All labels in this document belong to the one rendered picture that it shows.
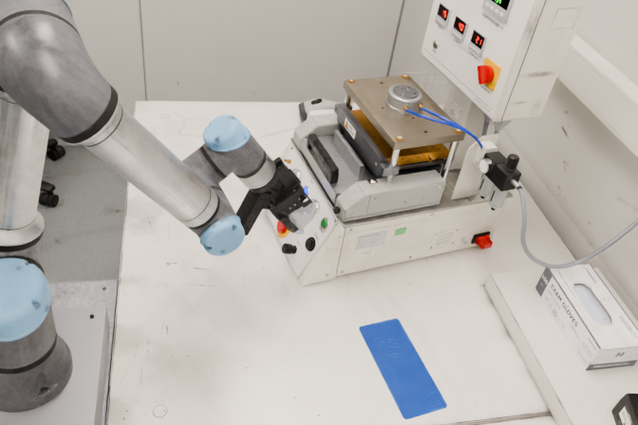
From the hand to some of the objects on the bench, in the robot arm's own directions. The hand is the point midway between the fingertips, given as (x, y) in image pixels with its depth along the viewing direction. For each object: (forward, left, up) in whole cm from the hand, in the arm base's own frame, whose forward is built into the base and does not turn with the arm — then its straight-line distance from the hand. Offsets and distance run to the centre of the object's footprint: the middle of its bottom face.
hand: (297, 230), depth 133 cm
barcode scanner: (+13, +69, -14) cm, 71 cm away
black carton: (+65, -42, -6) cm, 77 cm away
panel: (-4, +11, -13) cm, 18 cm away
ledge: (+69, -41, -11) cm, 81 cm away
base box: (+23, +18, -13) cm, 32 cm away
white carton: (+65, -16, -6) cm, 67 cm away
